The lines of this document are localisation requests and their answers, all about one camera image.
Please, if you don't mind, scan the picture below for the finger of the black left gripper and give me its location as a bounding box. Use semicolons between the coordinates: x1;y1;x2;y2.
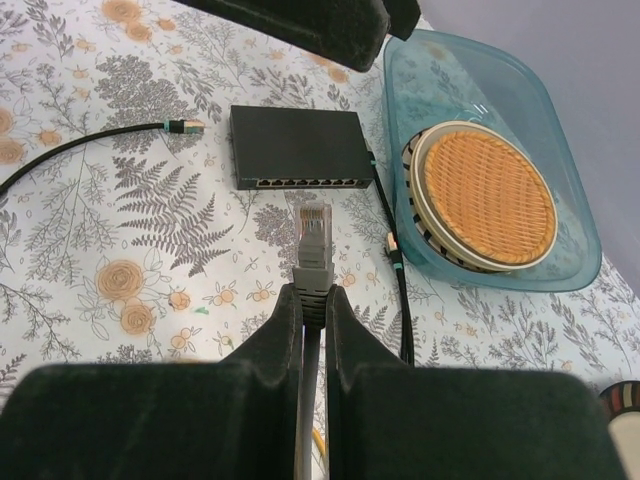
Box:
182;0;390;71
382;0;421;40

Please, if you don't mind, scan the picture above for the dark rimmed ceramic plate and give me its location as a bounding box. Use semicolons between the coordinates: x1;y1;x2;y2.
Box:
600;380;640;479

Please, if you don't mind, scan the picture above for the grey ethernet cable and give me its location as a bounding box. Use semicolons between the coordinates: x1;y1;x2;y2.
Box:
289;202;335;480

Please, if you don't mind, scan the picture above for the black ethernet cable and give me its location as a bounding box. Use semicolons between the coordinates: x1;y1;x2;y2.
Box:
365;142;416;365
0;118;207;197

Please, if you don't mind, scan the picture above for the floral table mat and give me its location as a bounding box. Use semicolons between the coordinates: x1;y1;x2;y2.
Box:
1;1;401;395

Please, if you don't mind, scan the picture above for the teal plastic container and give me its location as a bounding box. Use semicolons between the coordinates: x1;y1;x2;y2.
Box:
383;30;602;293

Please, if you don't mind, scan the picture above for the black network switch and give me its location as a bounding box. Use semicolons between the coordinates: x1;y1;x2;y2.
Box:
229;105;373;190

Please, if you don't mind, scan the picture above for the striped cream bowl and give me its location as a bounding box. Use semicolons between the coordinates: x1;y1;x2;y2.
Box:
400;120;546;274

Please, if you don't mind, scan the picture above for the orange woven coaster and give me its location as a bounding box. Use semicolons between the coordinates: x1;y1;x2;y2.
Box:
422;129;558;268

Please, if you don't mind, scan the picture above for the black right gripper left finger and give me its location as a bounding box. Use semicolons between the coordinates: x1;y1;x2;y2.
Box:
1;285;302;479

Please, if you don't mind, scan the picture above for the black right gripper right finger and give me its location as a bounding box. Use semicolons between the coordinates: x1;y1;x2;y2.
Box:
326;287;625;479

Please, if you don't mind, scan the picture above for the yellow ethernet cable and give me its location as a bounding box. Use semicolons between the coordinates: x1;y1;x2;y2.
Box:
312;424;330;480

